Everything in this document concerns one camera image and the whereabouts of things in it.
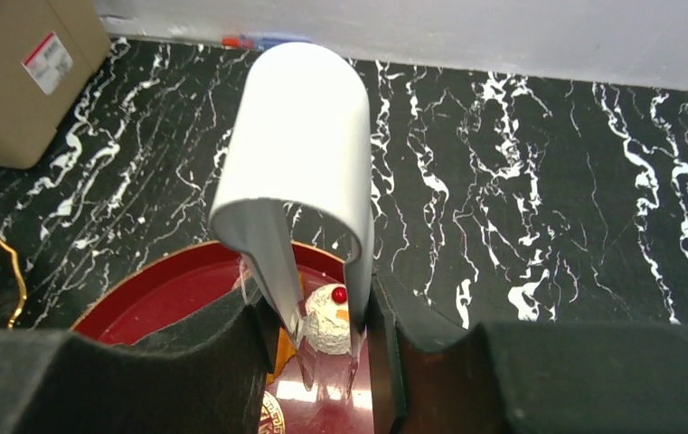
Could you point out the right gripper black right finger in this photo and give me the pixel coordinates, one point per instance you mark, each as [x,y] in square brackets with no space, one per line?
[430,375]

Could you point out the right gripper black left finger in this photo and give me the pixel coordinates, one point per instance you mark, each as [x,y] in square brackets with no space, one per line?
[203,374]

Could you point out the dark red round tray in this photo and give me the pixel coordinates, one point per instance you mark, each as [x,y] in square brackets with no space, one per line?
[177,286]

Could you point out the white cream cake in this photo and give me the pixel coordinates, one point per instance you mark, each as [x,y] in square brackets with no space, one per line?
[326,326]

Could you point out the tan plastic toolbox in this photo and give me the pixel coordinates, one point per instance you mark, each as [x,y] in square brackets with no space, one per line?
[48,52]

